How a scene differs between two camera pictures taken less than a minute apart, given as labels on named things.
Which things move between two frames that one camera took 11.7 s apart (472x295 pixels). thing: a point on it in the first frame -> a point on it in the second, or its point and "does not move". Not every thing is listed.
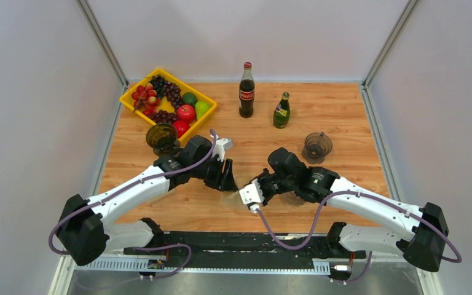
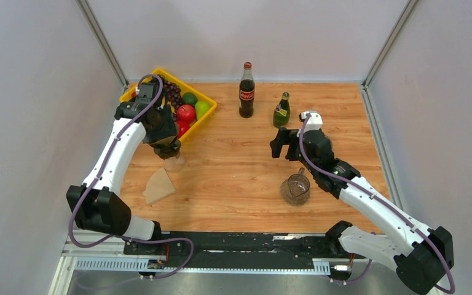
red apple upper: (186, 113) does not move
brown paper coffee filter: (232, 201) -> (166, 141)
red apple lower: (182, 127) does not move
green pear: (201, 107) does not move
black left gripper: (224, 182) -> (169, 128)
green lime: (189, 98) does not move
